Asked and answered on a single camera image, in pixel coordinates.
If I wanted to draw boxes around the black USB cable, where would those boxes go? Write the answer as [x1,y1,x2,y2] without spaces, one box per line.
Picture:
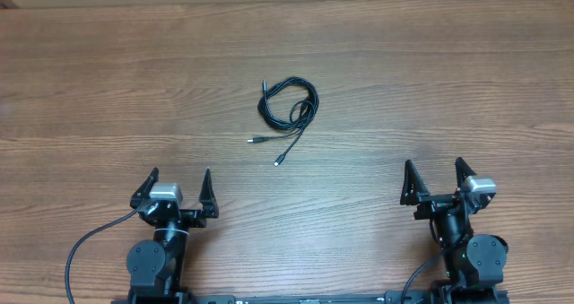
[247,76,320,168]

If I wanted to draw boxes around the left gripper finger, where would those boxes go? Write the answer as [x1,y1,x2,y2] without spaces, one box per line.
[130,167,159,208]
[199,169,219,218]

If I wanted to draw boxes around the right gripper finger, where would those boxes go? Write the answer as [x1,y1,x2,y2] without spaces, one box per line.
[455,157,476,188]
[400,160,430,205]

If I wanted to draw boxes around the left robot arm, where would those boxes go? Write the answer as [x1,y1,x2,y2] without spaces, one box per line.
[126,168,219,304]

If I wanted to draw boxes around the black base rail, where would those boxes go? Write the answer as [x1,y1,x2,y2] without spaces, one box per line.
[111,289,510,304]

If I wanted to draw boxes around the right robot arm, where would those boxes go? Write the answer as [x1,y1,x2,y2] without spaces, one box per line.
[398,157,509,304]

